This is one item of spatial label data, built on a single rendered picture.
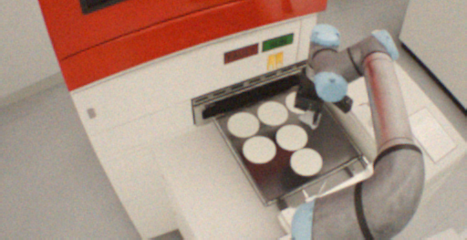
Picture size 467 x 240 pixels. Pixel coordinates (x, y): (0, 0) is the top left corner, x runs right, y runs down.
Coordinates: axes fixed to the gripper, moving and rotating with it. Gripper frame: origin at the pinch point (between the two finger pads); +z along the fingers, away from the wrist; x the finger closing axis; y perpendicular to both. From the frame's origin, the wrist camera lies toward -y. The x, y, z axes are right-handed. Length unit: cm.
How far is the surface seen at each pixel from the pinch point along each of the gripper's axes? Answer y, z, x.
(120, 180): 60, 30, 28
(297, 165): 1.5, 9.3, 9.3
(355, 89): -9.1, 2.9, -23.3
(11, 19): 204, 27, -32
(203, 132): 36.1, 16.9, 3.8
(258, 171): 11.9, 9.2, 15.6
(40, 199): 140, 98, 41
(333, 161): -8.9, 9.4, 4.0
